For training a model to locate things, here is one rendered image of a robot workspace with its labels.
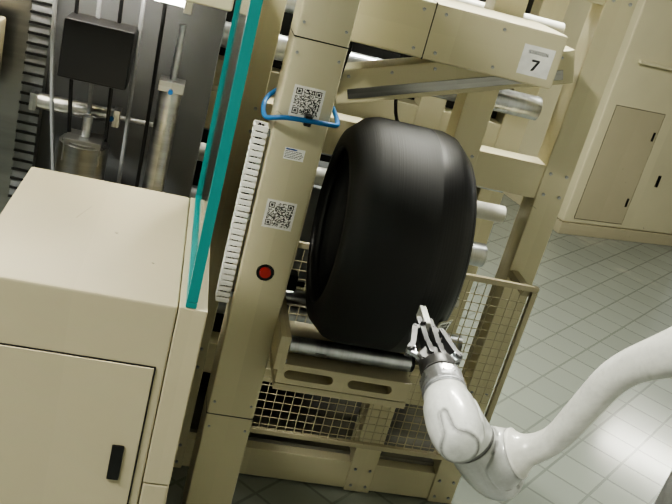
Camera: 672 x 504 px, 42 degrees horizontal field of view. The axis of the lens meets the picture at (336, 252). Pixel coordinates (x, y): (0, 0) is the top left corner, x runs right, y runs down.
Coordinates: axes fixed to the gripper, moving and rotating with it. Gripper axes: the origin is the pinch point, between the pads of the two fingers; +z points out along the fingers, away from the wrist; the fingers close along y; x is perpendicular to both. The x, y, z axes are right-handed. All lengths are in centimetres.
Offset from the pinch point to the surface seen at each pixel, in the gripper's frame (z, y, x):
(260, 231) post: 32.1, 36.3, 3.6
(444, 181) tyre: 25.1, -2.1, -23.0
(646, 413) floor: 166, -197, 140
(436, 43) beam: 65, -1, -44
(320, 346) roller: 21.5, 15.2, 27.6
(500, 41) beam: 66, -17, -48
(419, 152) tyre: 31.9, 4.0, -26.1
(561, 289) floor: 315, -207, 160
